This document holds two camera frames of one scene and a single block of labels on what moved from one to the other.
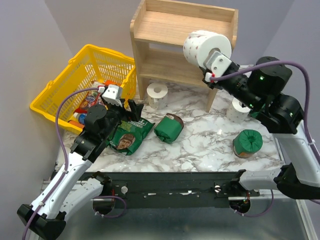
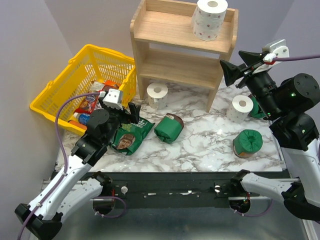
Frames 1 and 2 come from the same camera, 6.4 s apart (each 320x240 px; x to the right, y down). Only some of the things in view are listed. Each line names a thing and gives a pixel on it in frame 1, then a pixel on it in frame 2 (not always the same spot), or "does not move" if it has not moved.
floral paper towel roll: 198,43 → 208,19
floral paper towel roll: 237,111 does not move
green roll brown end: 169,128 does not move
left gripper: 134,115 does not move
